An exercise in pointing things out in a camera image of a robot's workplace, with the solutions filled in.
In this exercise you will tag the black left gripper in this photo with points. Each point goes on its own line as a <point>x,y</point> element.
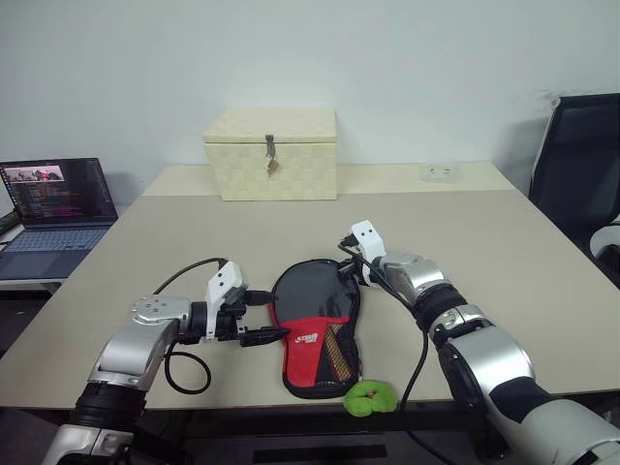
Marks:
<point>228,322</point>

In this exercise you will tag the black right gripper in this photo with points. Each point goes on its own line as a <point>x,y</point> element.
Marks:
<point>361,276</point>

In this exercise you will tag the black and red paddle case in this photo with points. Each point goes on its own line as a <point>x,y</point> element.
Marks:
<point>310,339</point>

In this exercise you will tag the green plush zipper charm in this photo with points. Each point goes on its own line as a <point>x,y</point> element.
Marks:
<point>363,399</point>

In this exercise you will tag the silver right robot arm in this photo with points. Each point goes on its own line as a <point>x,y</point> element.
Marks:
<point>484,358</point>

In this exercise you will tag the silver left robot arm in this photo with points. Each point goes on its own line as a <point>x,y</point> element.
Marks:
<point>126,349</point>

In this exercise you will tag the cream woven storage box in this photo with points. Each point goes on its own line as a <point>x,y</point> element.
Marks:
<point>276,169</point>

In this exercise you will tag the brass padlock on metal hasp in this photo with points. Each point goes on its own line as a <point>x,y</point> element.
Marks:
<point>272,164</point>

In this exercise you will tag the small clear plastic container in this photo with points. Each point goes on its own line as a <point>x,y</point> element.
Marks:
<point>441,170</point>

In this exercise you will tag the white side desk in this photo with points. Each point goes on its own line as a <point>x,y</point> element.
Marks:
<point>24,285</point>

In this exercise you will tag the open grey laptop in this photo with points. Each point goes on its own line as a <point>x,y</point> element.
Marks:
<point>48,189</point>

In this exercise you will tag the black mesh office chair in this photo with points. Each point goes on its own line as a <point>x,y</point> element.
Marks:
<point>576,160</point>

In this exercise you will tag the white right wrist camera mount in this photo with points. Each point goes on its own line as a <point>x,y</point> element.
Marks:
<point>368,239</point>

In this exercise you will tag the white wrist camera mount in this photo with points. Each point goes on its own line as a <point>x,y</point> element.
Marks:
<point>225,278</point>
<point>368,239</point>

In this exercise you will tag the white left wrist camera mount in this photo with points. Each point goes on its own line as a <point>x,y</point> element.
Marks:
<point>225,278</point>

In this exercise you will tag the black under-table frame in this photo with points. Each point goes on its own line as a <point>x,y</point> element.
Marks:
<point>319,453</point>

